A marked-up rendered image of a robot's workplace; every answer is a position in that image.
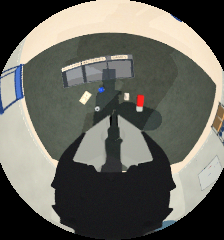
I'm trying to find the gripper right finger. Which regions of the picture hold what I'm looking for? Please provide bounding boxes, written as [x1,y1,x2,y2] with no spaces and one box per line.
[116,115,176,191]

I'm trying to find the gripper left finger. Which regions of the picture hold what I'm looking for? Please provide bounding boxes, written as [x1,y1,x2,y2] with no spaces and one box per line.
[51,115,112,189]

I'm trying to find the red and white eraser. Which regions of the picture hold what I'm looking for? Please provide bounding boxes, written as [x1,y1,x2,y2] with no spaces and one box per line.
[136,95,144,111]

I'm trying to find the white domino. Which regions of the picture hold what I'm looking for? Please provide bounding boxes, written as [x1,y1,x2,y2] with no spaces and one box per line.
[80,91,91,104]

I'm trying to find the grey rack of labelled bins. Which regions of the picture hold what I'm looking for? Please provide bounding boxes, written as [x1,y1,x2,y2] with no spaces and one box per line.
[61,54,135,88]

